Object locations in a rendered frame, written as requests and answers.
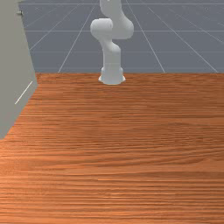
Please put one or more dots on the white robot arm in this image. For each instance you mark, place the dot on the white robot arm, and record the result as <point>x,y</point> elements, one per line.
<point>112,58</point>

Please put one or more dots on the pale grey cabinet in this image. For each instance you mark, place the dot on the pale grey cabinet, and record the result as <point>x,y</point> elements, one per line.
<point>13,67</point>

